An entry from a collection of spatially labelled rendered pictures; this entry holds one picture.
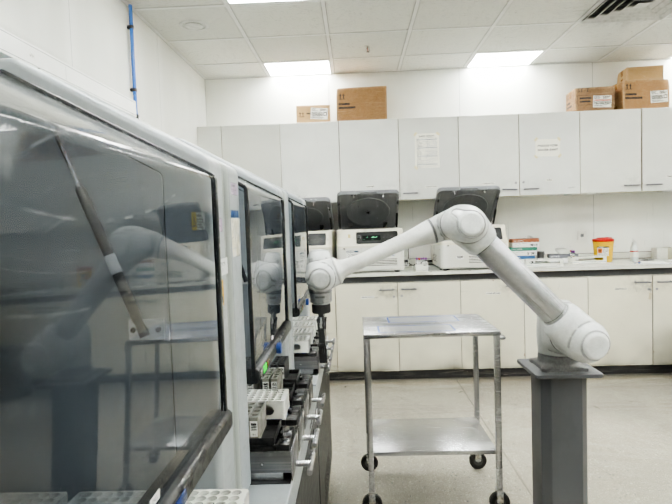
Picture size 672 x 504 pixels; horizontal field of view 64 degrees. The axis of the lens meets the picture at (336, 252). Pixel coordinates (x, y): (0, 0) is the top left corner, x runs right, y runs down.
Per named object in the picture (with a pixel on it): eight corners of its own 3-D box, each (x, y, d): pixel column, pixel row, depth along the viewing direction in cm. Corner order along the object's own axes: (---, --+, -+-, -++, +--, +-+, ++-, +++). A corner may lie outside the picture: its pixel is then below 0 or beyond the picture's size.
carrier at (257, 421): (258, 424, 133) (257, 401, 133) (266, 424, 133) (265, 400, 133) (249, 443, 122) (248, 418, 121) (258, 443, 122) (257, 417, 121)
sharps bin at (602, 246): (597, 262, 462) (597, 237, 461) (588, 261, 479) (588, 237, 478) (618, 262, 461) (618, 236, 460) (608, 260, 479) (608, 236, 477)
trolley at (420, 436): (362, 515, 241) (356, 334, 237) (361, 468, 287) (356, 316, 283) (512, 513, 239) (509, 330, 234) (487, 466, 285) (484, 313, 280)
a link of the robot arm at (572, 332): (597, 333, 209) (630, 346, 187) (568, 363, 209) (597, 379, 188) (458, 195, 205) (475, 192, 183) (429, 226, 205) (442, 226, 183)
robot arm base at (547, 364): (567, 357, 233) (567, 344, 232) (590, 371, 210) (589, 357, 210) (525, 358, 233) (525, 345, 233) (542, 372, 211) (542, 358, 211)
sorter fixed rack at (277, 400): (171, 426, 139) (169, 403, 138) (183, 413, 149) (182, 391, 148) (285, 424, 138) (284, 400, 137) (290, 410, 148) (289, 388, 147)
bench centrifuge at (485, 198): (440, 270, 438) (438, 186, 435) (430, 264, 500) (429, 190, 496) (510, 268, 436) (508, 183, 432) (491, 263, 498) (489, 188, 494)
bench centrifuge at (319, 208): (265, 276, 444) (262, 198, 441) (278, 269, 506) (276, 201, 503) (332, 274, 440) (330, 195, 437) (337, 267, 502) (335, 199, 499)
